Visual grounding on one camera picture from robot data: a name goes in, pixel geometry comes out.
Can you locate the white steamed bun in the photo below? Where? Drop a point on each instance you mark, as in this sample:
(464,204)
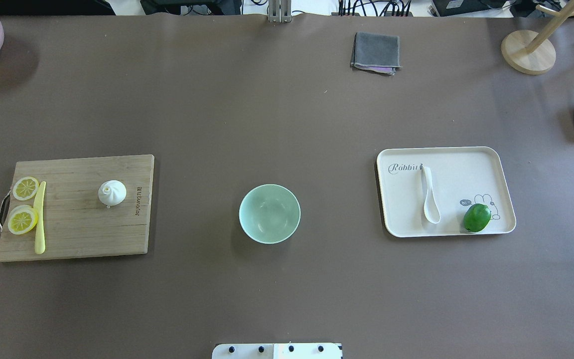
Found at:
(112,193)

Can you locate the wooden mug tree stand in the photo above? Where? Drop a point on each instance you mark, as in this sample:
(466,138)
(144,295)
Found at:
(531,52)

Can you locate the lower lemon slice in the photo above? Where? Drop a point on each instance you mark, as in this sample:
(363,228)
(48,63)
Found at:
(22,219)

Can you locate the wooden cutting board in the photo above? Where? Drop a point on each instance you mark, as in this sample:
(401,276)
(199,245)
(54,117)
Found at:
(77,224)

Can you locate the upper lemon slice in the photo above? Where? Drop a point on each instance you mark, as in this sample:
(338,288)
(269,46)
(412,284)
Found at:
(25,188)

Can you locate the mint green bowl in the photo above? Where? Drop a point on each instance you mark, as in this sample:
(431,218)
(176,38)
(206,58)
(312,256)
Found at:
(269,214)

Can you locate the green lime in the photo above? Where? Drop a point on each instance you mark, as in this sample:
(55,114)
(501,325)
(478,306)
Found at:
(477,217)

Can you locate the lemon slice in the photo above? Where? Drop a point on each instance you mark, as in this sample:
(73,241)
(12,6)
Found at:
(25,188)
(22,219)

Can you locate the yellow plastic knife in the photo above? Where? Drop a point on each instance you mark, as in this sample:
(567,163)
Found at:
(38,204)

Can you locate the white ceramic spoon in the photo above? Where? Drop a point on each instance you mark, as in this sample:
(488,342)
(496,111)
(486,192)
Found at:
(430,208)

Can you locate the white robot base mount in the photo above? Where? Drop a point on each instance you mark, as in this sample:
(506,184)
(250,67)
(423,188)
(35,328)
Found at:
(278,351)

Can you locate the cream rabbit tray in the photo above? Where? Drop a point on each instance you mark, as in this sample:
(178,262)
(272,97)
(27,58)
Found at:
(462,177)

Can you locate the grey folded cloth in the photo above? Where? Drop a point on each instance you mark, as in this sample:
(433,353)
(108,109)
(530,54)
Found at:
(377,53)

